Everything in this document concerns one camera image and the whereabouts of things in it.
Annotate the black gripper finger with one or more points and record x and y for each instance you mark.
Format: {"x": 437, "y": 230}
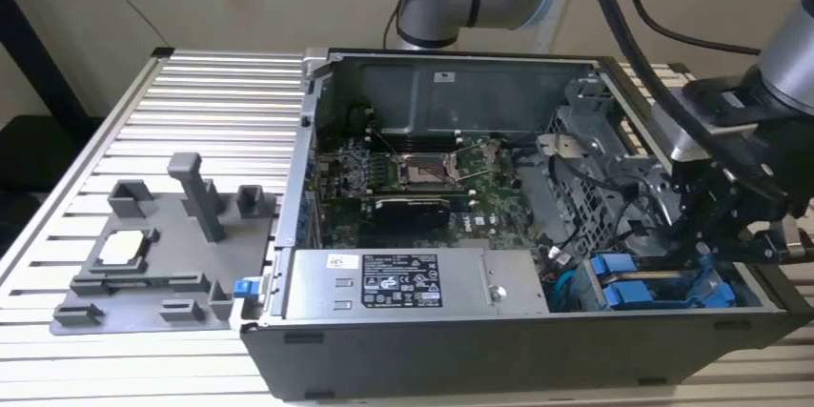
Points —
{"x": 686, "y": 245}
{"x": 776, "y": 242}

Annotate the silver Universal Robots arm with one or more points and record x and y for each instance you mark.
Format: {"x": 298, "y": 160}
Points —
{"x": 439, "y": 11}

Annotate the grey disk bay cage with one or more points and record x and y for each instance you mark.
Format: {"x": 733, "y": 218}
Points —
{"x": 743, "y": 290}

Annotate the green motherboard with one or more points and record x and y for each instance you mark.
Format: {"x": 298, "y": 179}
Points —
{"x": 497, "y": 216}

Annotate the silver power supply unit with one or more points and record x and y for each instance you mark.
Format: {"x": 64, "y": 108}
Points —
{"x": 470, "y": 283}

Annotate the black graphics card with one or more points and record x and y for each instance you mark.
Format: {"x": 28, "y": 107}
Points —
{"x": 410, "y": 216}

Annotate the CPU socket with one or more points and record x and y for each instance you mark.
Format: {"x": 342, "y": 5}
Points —
{"x": 425, "y": 171}

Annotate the open black PC case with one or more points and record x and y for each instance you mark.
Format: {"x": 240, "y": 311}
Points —
{"x": 445, "y": 359}

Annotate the black RAM slots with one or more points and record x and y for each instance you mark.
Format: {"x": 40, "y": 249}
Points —
{"x": 419, "y": 141}

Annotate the blue case latch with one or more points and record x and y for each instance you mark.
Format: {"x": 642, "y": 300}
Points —
{"x": 244, "y": 290}

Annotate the grey parts rack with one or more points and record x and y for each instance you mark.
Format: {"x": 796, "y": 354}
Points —
{"x": 184, "y": 254}

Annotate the silver CPU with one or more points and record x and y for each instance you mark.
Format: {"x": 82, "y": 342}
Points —
{"x": 122, "y": 247}

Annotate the black table corner cap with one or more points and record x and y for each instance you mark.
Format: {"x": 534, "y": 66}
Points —
{"x": 163, "y": 51}

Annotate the silver metal bracket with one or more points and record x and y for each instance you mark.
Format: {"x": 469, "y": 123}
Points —
{"x": 566, "y": 146}

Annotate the black furniture frame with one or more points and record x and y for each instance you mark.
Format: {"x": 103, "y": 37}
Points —
{"x": 38, "y": 92}

